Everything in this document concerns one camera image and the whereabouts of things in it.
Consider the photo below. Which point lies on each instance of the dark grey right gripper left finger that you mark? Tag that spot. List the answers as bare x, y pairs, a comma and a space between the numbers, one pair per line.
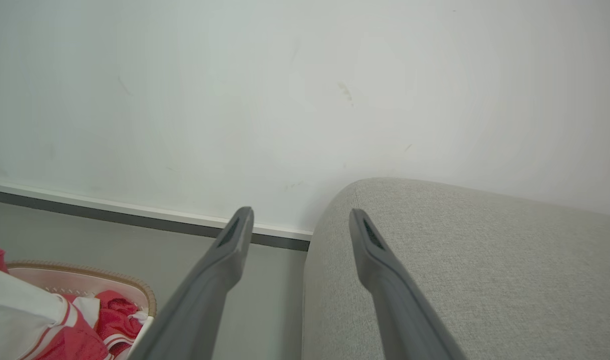
205, 295

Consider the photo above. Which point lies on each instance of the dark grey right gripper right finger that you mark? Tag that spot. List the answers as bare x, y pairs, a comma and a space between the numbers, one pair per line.
399, 310

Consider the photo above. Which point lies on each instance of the woven laundry basket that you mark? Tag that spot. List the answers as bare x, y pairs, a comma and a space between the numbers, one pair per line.
85, 280

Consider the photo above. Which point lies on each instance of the white baseboard with dark strip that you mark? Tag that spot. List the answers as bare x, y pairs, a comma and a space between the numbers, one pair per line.
135, 212

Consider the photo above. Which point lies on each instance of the light grey fabric sofa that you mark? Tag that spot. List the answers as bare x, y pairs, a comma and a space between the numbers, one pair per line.
509, 280

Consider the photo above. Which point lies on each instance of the red and white striped garment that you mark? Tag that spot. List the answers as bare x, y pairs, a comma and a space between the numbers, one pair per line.
60, 325

